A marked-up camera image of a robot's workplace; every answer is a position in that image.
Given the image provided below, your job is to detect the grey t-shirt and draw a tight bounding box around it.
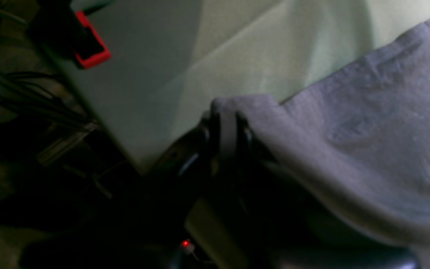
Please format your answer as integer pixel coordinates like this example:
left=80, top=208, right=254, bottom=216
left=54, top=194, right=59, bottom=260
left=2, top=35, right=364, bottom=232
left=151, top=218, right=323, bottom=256
left=213, top=19, right=430, bottom=269

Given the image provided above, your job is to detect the red black clamp centre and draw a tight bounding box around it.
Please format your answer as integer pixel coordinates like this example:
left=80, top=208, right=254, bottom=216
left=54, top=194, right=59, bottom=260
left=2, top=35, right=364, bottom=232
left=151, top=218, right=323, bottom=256
left=29, top=5, right=112, bottom=69

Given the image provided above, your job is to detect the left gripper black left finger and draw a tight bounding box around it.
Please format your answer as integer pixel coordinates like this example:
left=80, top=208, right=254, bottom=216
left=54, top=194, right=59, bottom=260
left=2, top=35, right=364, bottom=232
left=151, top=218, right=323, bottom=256
left=140, top=112, right=219, bottom=269

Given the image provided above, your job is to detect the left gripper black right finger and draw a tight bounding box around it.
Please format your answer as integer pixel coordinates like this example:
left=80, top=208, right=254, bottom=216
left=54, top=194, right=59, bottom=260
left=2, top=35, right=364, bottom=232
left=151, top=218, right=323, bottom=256
left=234, top=112, right=420, bottom=269

